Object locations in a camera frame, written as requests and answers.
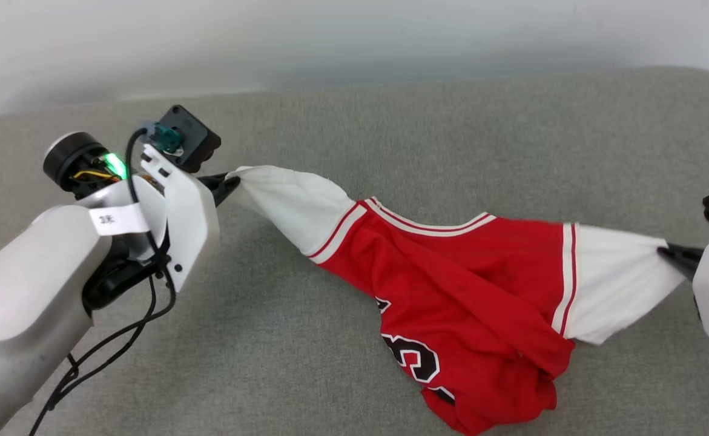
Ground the teal cable connector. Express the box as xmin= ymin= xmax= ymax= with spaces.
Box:
xmin=148 ymin=123 xmax=184 ymax=153

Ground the white paper cable label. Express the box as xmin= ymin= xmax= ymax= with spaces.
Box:
xmin=89 ymin=204 xmax=150 ymax=237

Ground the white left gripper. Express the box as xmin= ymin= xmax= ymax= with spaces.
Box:
xmin=44 ymin=132 xmax=241 ymax=309

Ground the red and white basketball jersey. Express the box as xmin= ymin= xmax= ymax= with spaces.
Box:
xmin=227 ymin=165 xmax=688 ymax=436

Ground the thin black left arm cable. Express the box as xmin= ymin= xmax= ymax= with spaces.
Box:
xmin=29 ymin=127 xmax=177 ymax=436

